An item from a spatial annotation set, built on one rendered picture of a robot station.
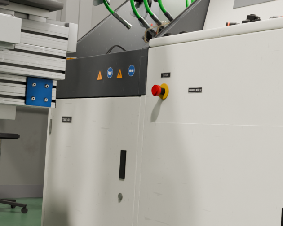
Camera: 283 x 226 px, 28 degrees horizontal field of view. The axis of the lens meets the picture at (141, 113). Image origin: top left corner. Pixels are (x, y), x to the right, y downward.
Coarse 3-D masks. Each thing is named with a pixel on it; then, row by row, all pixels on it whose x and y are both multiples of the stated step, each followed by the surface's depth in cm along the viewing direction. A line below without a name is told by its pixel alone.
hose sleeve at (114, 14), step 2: (114, 12) 236; (112, 14) 237; (114, 14) 236; (116, 14) 236; (118, 14) 237; (114, 16) 237; (116, 16) 236; (118, 16) 237; (116, 18) 237; (118, 18) 237; (120, 18) 237; (122, 18) 237; (120, 20) 237; (122, 20) 237; (124, 20) 238; (122, 22) 237; (124, 22) 237; (126, 22) 237; (124, 24) 237; (126, 24) 237; (126, 26) 238
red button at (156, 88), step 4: (164, 84) 179; (152, 88) 178; (156, 88) 177; (160, 88) 177; (164, 88) 179; (152, 92) 178; (156, 92) 177; (160, 92) 178; (164, 92) 179; (160, 96) 181; (164, 96) 179
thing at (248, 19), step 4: (248, 16) 167; (252, 16) 166; (256, 16) 166; (276, 16) 160; (280, 16) 158; (244, 20) 166; (248, 20) 166; (252, 20) 164; (256, 20) 162; (260, 20) 162; (228, 24) 170; (232, 24) 170; (236, 24) 170
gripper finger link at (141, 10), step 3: (141, 3) 227; (141, 6) 228; (144, 6) 228; (138, 9) 227; (141, 9) 228; (144, 9) 228; (138, 12) 227; (141, 12) 228; (144, 12) 228; (141, 15) 228; (144, 15) 228; (147, 15) 229; (144, 18) 228; (141, 24) 230
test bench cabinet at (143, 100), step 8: (120, 96) 204; (128, 96) 199; (136, 96) 195; (144, 96) 188; (144, 104) 188; (144, 112) 188; (48, 120) 244; (48, 128) 243; (48, 136) 243; (48, 144) 242; (48, 152) 242; (48, 160) 242; (136, 176) 189; (136, 184) 188; (136, 192) 188; (136, 200) 188; (136, 208) 187; (136, 216) 187; (136, 224) 187
